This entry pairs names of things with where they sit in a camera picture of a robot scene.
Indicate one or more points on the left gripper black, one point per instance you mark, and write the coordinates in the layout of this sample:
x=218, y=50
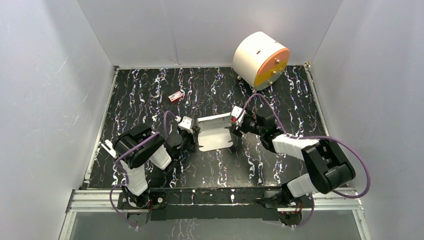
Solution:
x=193, y=136

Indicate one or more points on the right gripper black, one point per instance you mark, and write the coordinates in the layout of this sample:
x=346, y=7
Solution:
x=235, y=130

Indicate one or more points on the white cardboard box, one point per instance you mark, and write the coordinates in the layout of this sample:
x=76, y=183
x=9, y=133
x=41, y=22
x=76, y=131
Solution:
x=214, y=133

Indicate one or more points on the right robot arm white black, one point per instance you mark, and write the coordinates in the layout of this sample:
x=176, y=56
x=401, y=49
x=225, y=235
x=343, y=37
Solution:
x=327, y=166

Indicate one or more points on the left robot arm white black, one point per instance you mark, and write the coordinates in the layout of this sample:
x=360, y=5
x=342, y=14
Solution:
x=140, y=144

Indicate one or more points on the small red white packet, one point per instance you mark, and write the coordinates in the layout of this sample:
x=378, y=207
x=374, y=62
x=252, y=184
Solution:
x=176, y=96

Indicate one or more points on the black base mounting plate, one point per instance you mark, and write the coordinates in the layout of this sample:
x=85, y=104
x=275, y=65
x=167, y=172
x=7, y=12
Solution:
x=218, y=203

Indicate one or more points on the white cylindrical drum orange face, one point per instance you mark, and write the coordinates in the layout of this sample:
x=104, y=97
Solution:
x=260, y=60

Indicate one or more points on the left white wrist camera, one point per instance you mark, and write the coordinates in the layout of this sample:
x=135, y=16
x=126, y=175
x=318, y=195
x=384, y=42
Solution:
x=186, y=123

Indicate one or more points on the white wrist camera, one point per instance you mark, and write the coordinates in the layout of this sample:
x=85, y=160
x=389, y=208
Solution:
x=237, y=115
x=186, y=123

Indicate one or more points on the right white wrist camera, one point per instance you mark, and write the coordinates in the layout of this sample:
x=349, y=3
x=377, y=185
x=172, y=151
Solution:
x=237, y=115

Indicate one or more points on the small white plastic bracket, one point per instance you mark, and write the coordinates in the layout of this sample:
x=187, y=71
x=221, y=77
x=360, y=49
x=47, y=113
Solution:
x=108, y=146

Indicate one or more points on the aluminium frame rail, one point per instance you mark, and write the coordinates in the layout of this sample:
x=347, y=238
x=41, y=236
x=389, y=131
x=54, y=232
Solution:
x=98, y=201

